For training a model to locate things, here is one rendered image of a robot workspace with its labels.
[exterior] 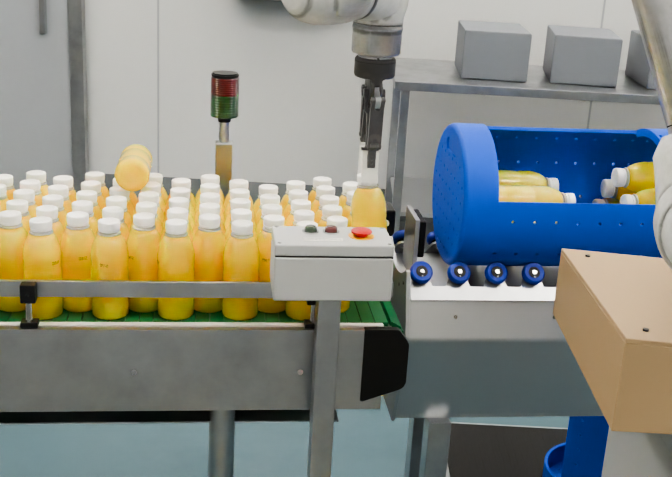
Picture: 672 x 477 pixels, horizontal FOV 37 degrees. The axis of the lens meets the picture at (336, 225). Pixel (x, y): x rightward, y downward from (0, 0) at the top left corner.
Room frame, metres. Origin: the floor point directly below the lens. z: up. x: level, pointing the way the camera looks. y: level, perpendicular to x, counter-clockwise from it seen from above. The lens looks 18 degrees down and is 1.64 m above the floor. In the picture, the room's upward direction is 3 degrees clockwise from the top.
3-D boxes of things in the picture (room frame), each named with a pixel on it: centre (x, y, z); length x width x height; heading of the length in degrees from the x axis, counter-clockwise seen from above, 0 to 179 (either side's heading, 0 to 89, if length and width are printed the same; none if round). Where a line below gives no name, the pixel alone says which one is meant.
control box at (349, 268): (1.59, 0.01, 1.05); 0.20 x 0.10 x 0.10; 98
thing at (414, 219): (1.91, -0.16, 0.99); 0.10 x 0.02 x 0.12; 8
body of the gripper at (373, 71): (1.80, -0.05, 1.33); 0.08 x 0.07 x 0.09; 8
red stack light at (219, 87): (2.21, 0.27, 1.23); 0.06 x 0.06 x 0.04
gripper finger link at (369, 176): (1.77, -0.06, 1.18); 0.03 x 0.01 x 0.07; 98
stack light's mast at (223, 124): (2.21, 0.27, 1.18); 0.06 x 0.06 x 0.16
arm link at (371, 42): (1.80, -0.05, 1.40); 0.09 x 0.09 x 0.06
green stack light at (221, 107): (2.21, 0.27, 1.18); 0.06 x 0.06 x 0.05
